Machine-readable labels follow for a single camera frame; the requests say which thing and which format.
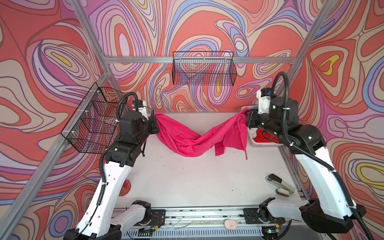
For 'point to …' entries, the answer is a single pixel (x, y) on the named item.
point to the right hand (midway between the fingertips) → (247, 115)
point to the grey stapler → (284, 188)
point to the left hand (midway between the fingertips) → (157, 115)
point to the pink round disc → (230, 224)
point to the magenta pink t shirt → (183, 140)
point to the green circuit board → (146, 231)
